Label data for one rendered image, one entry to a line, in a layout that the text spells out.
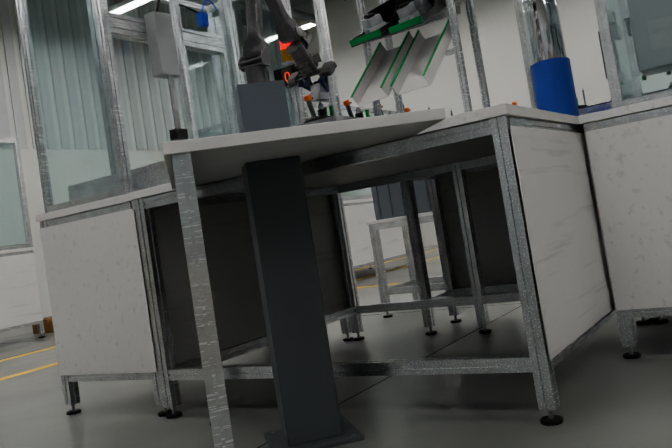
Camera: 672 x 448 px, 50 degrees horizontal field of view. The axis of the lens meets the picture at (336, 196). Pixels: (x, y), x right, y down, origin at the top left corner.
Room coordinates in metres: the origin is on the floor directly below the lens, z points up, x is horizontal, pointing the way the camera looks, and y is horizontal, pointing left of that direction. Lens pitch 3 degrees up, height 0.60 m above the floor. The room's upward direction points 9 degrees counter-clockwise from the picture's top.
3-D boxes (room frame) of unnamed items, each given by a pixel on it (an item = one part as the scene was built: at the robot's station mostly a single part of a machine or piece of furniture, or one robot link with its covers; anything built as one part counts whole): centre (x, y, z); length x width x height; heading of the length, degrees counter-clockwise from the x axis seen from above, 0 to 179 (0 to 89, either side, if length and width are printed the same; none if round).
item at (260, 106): (2.15, 0.18, 0.96); 0.14 x 0.14 x 0.20; 12
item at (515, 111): (2.89, -0.24, 0.84); 1.50 x 1.41 x 0.03; 57
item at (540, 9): (2.86, -0.94, 1.32); 0.14 x 0.14 x 0.38
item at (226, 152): (2.16, 0.13, 0.84); 0.90 x 0.70 x 0.03; 12
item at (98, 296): (3.48, 0.65, 0.43); 1.39 x 0.63 x 0.86; 147
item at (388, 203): (4.58, -0.59, 0.73); 0.62 x 0.42 x 0.23; 57
